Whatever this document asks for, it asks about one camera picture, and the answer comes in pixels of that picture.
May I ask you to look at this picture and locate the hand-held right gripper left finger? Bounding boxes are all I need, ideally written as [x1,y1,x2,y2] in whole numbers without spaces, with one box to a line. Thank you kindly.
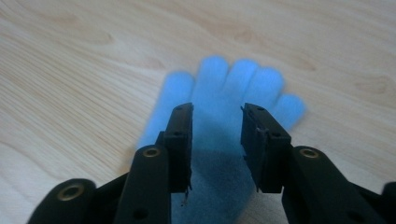
[113,102,194,224]

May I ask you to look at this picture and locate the plain blue glove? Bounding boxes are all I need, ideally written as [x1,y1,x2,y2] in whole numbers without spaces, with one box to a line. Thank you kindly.
[136,55,307,224]

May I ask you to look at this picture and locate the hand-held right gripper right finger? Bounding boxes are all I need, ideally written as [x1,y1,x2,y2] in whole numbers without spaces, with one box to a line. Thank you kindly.
[240,103,379,224]

